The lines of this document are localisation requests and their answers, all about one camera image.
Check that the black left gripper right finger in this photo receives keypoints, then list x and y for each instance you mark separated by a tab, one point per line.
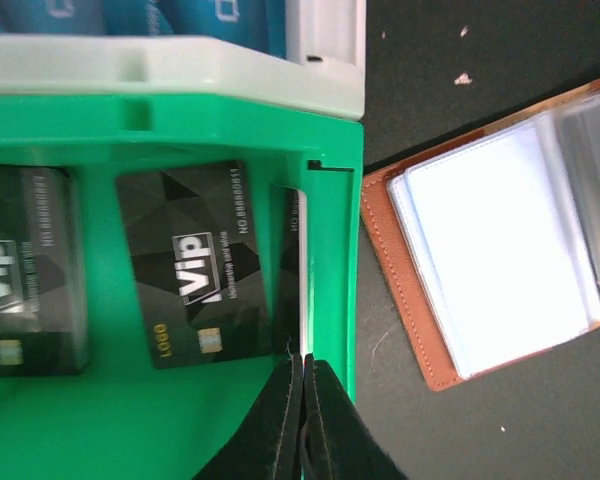
336	443

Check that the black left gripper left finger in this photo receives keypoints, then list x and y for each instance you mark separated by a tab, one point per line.
265	445

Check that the brown leather card holder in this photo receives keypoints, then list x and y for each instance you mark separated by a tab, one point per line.
490	242

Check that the white bin with blue cards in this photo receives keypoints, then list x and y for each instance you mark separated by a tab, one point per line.
323	72

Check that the green bin with black cards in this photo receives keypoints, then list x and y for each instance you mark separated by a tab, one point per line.
122	418

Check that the black VIP card stack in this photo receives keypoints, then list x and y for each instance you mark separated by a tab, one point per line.
43	318

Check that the blue VIP card front stack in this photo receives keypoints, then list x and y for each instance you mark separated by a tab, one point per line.
255	24

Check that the blue vip card stack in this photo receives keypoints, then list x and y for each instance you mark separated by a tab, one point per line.
255	24
52	17

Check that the blue VIP card rear stack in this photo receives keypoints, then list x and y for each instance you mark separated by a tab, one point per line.
52	17

